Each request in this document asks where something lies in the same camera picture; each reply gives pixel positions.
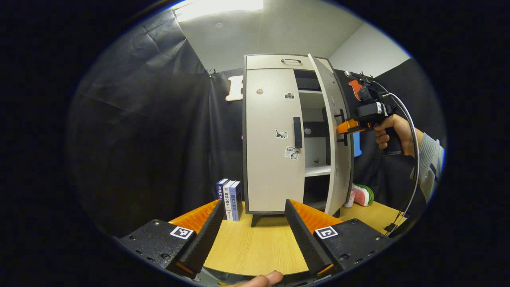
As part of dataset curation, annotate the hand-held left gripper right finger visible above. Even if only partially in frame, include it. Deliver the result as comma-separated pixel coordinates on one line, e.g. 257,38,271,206
284,199,395,276

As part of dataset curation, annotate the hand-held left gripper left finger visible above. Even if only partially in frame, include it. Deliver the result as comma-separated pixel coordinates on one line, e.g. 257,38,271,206
119,199,226,279

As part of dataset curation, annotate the beige double-door shoe cabinet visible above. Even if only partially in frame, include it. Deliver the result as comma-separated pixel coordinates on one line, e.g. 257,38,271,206
242,53,355,228

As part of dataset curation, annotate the beige shoe cabinet door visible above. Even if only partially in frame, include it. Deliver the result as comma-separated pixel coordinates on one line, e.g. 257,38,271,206
308,54,354,216
246,68,306,212

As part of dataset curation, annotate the beige cabinet drawer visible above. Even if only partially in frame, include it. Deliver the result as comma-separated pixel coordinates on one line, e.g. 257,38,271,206
246,55,333,72

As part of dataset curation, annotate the white spine book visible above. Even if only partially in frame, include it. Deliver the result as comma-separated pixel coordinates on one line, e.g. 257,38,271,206
222,180,236,220

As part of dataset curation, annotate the light blue book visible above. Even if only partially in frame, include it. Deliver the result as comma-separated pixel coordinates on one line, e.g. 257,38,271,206
229,181,243,222

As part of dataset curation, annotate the toy watermelon slice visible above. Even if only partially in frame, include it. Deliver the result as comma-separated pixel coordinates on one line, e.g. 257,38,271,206
353,184,375,206

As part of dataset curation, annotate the black backdrop cloth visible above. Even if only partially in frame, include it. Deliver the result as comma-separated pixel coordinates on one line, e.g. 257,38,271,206
66,10,445,240

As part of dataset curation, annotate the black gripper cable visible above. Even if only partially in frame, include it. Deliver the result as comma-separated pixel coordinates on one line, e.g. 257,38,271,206
379,91,422,236

